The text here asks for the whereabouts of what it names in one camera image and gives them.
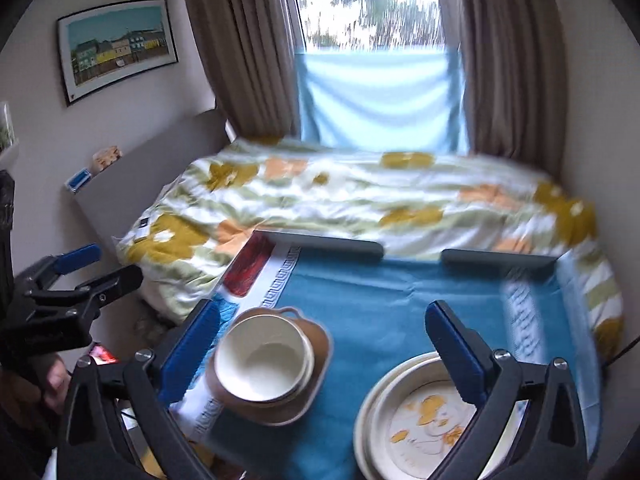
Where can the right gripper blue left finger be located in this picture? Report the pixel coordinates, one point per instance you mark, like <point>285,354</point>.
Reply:
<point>94,442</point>

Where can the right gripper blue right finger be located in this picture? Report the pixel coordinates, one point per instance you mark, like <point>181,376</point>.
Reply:
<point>551,441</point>

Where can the white bowl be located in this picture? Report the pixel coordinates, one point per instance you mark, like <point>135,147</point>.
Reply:
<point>262,359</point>

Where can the pink handled bowl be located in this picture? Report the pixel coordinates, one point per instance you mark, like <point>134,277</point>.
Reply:
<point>270,365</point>

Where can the small white duck plate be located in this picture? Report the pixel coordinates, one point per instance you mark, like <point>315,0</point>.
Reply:
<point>416,421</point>

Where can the large yellow duck plate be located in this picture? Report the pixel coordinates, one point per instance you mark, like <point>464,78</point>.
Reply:
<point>359,438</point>

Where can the person's left hand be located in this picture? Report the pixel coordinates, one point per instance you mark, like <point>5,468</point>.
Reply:
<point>28,381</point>

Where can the red packet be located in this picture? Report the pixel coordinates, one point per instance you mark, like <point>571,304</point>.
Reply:
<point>101,355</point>

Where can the grey headboard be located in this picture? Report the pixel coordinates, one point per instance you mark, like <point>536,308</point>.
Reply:
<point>113,200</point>

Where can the floral duvet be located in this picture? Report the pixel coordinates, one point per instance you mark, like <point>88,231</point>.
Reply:
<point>187,238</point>

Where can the blue white box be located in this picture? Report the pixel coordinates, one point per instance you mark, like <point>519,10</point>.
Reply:
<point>78,180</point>

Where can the small beige toy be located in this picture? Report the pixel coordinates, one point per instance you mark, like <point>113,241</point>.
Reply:
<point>105,158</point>

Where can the teal patterned tablecloth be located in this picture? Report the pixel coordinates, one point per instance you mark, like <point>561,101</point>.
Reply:
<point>373,310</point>

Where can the grey bed tray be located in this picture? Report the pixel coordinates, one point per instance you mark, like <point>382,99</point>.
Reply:
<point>410,249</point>

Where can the framed houses picture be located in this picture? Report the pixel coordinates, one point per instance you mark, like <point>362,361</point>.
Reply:
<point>106,44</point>

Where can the left brown curtain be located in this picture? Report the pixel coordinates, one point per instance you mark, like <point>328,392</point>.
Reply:
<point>247,51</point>

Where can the brown curtain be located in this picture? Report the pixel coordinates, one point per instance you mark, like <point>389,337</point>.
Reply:
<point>515,71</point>
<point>247,51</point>

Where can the light blue window cloth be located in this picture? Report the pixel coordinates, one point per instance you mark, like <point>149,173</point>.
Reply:
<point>384,100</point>

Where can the right brown curtain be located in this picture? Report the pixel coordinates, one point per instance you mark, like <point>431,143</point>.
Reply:
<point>515,71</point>

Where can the window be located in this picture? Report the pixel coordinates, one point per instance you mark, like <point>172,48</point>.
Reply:
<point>366,25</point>

